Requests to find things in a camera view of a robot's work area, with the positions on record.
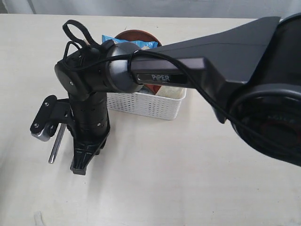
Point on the white perforated plastic basket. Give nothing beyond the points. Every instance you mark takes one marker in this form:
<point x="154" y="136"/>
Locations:
<point x="146" y="105"/>

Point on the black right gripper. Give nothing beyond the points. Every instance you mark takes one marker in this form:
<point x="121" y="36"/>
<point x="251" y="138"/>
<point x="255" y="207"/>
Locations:
<point x="89" y="137"/>

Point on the speckled ceramic bowl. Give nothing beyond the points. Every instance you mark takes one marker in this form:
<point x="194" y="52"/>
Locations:
<point x="162" y="91"/>

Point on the brown wooden plate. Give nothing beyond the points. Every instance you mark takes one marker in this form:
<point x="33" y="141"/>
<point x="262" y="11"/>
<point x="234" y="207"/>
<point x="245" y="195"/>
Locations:
<point x="132" y="35"/>

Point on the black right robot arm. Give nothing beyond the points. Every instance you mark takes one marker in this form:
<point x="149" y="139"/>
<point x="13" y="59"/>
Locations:
<point x="250" y="75"/>

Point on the blue chips bag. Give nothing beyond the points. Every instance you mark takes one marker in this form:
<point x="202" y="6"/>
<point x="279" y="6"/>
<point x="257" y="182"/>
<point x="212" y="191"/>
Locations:
<point x="144" y="45"/>

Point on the silver table knife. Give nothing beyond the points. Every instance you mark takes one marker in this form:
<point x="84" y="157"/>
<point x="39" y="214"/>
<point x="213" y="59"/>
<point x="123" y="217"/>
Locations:
<point x="57" y="143"/>

